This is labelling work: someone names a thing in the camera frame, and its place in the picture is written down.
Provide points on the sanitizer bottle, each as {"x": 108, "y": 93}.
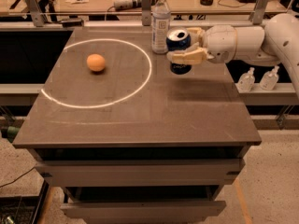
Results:
{"x": 247, "y": 80}
{"x": 269, "y": 79}

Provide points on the grey drawer cabinet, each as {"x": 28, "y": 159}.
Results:
{"x": 136, "y": 109}

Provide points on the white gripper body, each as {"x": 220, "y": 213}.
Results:
{"x": 220, "y": 41}

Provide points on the black crate on floor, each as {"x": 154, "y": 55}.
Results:
{"x": 22, "y": 209}

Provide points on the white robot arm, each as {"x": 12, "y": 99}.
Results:
{"x": 276, "y": 42}

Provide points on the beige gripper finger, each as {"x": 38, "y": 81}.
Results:
{"x": 197, "y": 34}
{"x": 193, "y": 55}

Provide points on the right sanitizer bottle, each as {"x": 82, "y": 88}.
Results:
{"x": 269, "y": 79}

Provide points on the right metal bracket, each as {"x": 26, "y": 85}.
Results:
{"x": 256, "y": 16}

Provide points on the grey drawer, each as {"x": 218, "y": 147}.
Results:
{"x": 140, "y": 173}
{"x": 144, "y": 213}

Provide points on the left metal bracket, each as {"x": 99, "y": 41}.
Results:
{"x": 35, "y": 12}

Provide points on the blue pepsi can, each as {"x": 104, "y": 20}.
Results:
{"x": 178, "y": 39}

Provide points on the clear plastic water bottle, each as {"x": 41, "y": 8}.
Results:
{"x": 161, "y": 16}

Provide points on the left sanitizer bottle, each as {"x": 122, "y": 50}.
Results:
{"x": 247, "y": 80}

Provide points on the lower grey drawer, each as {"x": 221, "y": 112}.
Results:
{"x": 144, "y": 213}

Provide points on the middle metal bracket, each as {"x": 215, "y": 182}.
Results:
{"x": 146, "y": 13}

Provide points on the metal bracket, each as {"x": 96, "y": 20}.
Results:
{"x": 146, "y": 13}
{"x": 35, "y": 12}
{"x": 256, "y": 16}

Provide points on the upper grey drawer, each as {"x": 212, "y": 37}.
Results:
{"x": 140, "y": 173}

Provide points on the orange fruit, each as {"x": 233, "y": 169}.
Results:
{"x": 96, "y": 62}

